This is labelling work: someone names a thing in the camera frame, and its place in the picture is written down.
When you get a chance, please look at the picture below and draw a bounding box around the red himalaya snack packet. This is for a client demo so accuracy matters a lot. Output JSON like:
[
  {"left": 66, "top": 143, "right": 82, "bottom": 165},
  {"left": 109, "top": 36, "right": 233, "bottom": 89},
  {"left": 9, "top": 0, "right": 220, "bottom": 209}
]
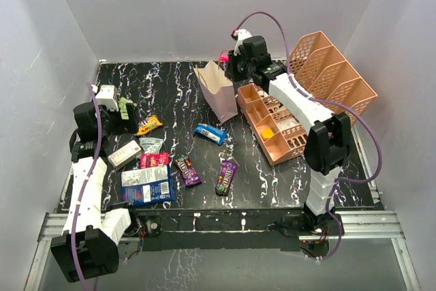
[{"left": 140, "top": 153, "right": 170, "bottom": 169}]

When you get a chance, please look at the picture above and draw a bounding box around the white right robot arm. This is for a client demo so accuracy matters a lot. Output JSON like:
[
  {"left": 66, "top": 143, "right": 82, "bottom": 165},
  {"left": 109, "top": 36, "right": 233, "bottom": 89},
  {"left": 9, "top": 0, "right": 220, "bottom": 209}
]
[{"left": 225, "top": 29, "right": 351, "bottom": 234}]

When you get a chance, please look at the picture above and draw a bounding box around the pink tape marker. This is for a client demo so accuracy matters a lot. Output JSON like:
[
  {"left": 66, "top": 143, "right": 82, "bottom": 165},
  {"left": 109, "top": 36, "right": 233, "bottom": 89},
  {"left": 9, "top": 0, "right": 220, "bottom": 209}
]
[{"left": 219, "top": 50, "right": 228, "bottom": 62}]

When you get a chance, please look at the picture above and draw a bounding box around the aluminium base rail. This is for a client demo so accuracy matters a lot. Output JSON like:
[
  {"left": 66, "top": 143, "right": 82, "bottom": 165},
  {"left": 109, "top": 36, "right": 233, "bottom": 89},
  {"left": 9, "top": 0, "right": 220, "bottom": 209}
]
[{"left": 23, "top": 211, "right": 420, "bottom": 291}]

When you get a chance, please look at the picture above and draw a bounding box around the blue burts chips bag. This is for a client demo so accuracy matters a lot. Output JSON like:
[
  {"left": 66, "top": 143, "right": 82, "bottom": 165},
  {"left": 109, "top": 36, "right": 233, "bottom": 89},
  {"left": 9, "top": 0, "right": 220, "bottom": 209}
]
[{"left": 121, "top": 165, "right": 176, "bottom": 207}]

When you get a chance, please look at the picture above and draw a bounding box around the peach plastic desk organizer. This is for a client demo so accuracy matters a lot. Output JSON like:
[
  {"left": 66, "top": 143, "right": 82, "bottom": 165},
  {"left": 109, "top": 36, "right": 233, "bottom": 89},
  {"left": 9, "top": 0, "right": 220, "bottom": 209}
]
[{"left": 238, "top": 31, "right": 377, "bottom": 166}]

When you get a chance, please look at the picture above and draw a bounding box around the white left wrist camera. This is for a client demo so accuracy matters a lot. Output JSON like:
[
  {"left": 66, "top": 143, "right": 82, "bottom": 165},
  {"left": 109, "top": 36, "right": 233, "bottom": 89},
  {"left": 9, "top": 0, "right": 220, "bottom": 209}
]
[{"left": 95, "top": 85, "right": 119, "bottom": 112}]

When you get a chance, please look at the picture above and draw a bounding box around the yellow m&m's bag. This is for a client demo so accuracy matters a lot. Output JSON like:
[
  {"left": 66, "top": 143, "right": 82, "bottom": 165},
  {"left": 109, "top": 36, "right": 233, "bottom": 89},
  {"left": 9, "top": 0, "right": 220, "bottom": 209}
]
[{"left": 135, "top": 115, "right": 163, "bottom": 136}]

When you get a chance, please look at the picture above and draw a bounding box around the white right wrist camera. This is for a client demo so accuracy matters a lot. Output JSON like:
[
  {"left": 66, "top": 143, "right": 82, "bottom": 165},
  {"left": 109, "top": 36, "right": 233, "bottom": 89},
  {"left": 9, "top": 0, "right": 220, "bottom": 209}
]
[{"left": 231, "top": 29, "right": 252, "bottom": 56}]

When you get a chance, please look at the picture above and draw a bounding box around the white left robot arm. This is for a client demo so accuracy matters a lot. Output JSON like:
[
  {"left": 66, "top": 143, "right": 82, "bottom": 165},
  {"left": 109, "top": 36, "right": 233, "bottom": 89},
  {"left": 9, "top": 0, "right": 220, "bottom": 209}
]
[{"left": 50, "top": 102, "right": 141, "bottom": 283}]

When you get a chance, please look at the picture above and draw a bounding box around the purple m&m's bag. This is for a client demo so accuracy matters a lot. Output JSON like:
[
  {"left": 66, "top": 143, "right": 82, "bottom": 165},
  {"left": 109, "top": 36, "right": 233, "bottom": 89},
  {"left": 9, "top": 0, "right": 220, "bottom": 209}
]
[
  {"left": 215, "top": 160, "right": 238, "bottom": 196},
  {"left": 174, "top": 155, "right": 202, "bottom": 188}
]

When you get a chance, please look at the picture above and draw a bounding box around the grey snack packet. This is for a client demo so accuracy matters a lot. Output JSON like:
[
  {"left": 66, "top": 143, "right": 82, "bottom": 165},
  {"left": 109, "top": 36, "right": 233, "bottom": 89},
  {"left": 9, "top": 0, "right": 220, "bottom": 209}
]
[{"left": 139, "top": 137, "right": 164, "bottom": 154}]

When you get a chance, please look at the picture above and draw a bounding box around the white cardboard box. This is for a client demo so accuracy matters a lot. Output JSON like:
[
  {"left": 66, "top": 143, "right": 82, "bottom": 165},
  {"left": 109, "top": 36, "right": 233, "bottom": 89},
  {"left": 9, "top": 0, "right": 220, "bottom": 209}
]
[{"left": 108, "top": 140, "right": 141, "bottom": 169}]

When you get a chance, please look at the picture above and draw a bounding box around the lilac paper bag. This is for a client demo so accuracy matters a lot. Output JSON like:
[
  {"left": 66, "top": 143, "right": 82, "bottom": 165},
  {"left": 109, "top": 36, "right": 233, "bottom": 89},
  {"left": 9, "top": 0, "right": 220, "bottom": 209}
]
[{"left": 194, "top": 61, "right": 238, "bottom": 123}]

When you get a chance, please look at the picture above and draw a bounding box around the blue oreo snack pack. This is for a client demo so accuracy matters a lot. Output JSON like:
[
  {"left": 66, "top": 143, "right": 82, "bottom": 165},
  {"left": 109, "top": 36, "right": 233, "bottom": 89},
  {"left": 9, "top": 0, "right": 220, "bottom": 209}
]
[{"left": 193, "top": 123, "right": 227, "bottom": 146}]

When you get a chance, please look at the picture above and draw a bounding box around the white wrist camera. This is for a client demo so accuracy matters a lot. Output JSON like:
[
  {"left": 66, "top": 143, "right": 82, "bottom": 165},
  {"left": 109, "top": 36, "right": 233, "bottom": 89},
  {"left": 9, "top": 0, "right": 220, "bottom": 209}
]
[
  {"left": 231, "top": 29, "right": 252, "bottom": 56},
  {"left": 95, "top": 85, "right": 119, "bottom": 112}
]

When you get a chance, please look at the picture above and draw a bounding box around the white instruction leaflet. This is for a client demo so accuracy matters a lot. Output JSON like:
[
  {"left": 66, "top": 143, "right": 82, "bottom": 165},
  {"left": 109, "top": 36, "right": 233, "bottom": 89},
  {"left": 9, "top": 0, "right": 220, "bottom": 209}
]
[{"left": 277, "top": 117, "right": 300, "bottom": 131}]

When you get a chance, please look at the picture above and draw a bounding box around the green snack packet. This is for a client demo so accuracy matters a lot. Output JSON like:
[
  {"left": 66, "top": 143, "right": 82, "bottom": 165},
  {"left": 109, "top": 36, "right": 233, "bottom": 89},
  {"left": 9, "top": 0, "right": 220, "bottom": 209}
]
[{"left": 119, "top": 97, "right": 137, "bottom": 121}]

